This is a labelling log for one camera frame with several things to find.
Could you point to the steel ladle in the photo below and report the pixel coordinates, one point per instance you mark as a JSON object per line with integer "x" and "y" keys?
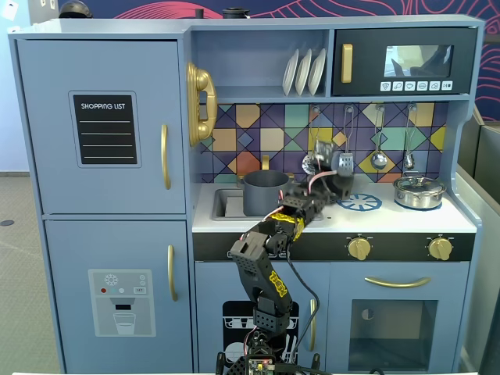
{"x": 379, "y": 160}

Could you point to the gold toy telephone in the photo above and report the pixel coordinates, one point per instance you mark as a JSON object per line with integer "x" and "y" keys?
{"x": 205, "y": 84}

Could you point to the steel slotted spatula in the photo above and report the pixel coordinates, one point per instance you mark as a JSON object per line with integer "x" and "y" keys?
{"x": 347, "y": 164}

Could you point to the small steel spoon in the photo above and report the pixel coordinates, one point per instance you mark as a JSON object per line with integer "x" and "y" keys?
{"x": 409, "y": 160}

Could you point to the blue oven door with window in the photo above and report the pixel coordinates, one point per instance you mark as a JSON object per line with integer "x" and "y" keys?
{"x": 343, "y": 281}

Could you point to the black floor disc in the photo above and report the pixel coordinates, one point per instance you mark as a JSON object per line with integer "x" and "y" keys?
{"x": 6, "y": 223}

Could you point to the blue dishwasher door with print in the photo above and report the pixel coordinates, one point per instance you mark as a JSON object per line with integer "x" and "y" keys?
{"x": 218, "y": 281}

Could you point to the black dome-shaped object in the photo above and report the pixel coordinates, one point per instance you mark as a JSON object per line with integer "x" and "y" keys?
{"x": 75, "y": 9}

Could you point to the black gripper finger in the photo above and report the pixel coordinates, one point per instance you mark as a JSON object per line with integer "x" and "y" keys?
{"x": 349, "y": 186}
{"x": 335, "y": 164}

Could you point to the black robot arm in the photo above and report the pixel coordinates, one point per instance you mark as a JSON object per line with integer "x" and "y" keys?
{"x": 258, "y": 265}

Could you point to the robot controller board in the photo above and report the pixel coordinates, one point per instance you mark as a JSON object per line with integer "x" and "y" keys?
{"x": 261, "y": 365}

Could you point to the black microwave door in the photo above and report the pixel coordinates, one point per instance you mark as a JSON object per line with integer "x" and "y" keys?
{"x": 367, "y": 39}

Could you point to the blue toy kitchen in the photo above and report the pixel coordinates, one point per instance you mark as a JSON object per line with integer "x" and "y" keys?
{"x": 390, "y": 224}

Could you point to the gold toy faucet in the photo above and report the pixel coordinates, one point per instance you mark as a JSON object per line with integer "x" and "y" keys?
{"x": 265, "y": 162}

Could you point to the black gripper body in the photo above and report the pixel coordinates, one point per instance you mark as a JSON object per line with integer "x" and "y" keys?
{"x": 344, "y": 185}

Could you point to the dark gray tall pot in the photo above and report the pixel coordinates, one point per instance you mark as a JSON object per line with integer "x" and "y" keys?
{"x": 261, "y": 195}

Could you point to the white paper on wall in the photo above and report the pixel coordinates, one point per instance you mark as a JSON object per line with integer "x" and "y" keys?
{"x": 8, "y": 9}

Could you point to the black round flat container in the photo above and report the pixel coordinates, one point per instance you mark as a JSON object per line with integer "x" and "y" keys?
{"x": 235, "y": 13}

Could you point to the blue fridge door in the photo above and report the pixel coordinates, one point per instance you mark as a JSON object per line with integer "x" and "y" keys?
{"x": 47, "y": 117}

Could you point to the blue freezer door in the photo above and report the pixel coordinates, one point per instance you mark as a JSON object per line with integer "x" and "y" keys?
{"x": 70, "y": 250}

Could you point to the steel round skimmer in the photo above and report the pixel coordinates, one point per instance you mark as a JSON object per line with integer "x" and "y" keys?
{"x": 308, "y": 166}

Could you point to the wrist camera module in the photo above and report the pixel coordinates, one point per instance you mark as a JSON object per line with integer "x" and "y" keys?
{"x": 324, "y": 153}

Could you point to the white toy plate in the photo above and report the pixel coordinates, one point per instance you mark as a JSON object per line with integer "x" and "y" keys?
{"x": 303, "y": 73}
{"x": 317, "y": 72}
{"x": 290, "y": 74}

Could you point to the black table clamp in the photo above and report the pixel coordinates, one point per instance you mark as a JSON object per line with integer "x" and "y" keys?
{"x": 221, "y": 363}
{"x": 316, "y": 364}

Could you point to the shiny steel pot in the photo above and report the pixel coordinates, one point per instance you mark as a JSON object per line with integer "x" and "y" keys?
{"x": 418, "y": 201}

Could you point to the gold stove knob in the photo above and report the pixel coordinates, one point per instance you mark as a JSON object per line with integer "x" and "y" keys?
{"x": 440, "y": 248}
{"x": 359, "y": 248}

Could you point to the small black cylinder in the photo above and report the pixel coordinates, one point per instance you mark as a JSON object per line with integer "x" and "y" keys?
{"x": 199, "y": 13}

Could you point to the black shopping list board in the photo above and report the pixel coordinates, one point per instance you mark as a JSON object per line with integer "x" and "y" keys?
{"x": 104, "y": 129}

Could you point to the gray toy sink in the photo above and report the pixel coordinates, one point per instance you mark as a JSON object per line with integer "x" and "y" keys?
{"x": 228, "y": 205}

